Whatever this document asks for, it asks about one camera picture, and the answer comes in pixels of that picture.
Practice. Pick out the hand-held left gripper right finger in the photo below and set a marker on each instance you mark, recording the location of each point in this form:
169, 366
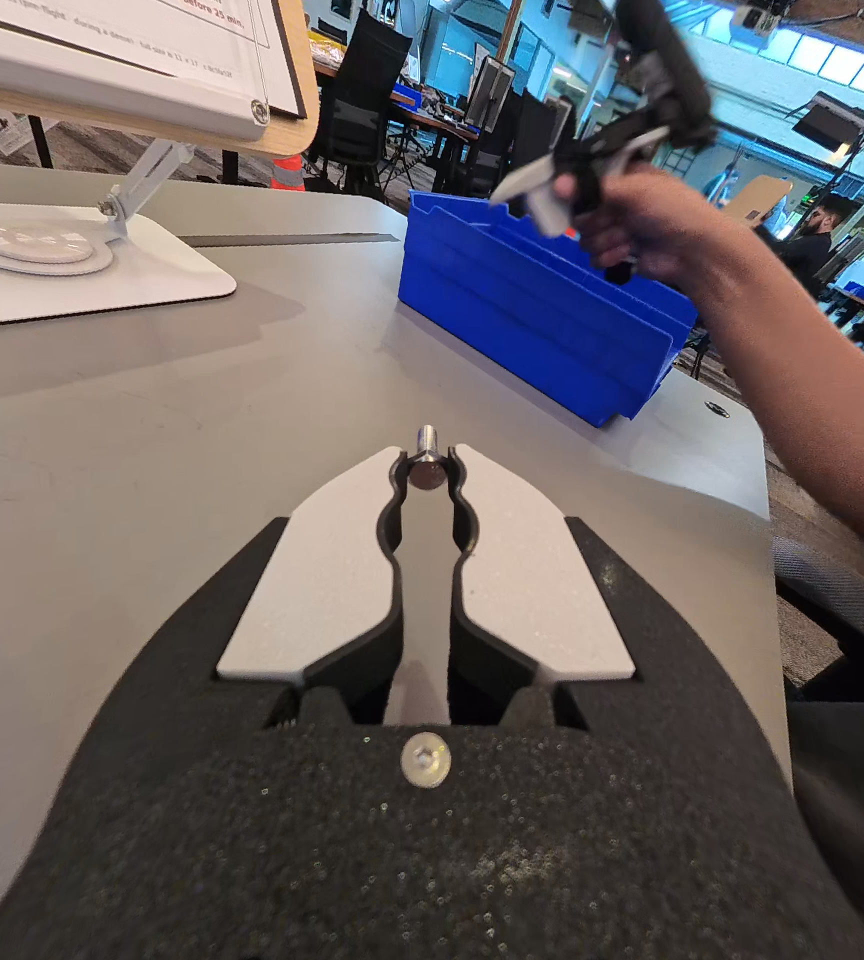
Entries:
537, 585

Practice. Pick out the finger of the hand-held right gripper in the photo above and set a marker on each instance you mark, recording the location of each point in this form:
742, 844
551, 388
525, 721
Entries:
526, 180
638, 150

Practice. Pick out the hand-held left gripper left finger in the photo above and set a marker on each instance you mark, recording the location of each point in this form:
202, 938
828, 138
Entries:
319, 585

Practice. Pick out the blue plastic bin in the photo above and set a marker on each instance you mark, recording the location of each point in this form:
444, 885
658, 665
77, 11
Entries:
514, 322

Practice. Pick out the medium steel bolt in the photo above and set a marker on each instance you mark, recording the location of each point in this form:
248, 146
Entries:
428, 476

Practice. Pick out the person's right forearm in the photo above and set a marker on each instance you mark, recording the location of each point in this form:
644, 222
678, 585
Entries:
799, 390

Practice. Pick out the person's right hand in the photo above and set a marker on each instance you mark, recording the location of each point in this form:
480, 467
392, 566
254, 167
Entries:
657, 217

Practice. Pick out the computer monitor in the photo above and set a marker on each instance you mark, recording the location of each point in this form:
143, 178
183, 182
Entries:
488, 94

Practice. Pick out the white ceiling projector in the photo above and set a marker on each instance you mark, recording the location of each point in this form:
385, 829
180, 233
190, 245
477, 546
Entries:
753, 21

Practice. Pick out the tan board on stand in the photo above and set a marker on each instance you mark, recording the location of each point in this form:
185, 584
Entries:
758, 199

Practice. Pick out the black hanging panel light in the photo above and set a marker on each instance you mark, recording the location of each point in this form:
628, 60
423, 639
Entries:
829, 124

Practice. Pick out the black office chair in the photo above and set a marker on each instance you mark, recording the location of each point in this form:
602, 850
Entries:
361, 90

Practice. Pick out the orange traffic cone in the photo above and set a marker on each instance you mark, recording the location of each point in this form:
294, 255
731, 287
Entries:
287, 176

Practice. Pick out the white document stand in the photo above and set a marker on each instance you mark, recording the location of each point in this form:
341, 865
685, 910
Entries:
162, 277

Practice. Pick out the printed instruction sheet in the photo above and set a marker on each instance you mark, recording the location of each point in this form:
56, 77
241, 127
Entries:
177, 37

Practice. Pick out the person's dark shirt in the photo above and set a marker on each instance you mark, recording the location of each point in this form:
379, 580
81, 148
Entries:
852, 825

